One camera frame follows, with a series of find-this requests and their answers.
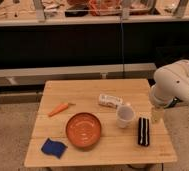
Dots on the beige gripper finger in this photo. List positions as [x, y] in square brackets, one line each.
[156, 114]

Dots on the orange ceramic bowl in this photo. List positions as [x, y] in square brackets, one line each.
[83, 130]

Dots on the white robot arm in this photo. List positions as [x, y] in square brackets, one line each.
[171, 81]

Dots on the black white striped eraser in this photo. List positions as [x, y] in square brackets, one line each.
[143, 132]

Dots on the white plastic cup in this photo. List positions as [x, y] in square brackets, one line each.
[125, 115]

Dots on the white can lying down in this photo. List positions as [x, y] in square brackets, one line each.
[109, 101]

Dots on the wooden table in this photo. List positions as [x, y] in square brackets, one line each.
[116, 146]

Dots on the orange toy carrot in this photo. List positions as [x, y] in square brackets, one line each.
[61, 107]

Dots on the blue folded cloth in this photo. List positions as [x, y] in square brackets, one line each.
[55, 148]

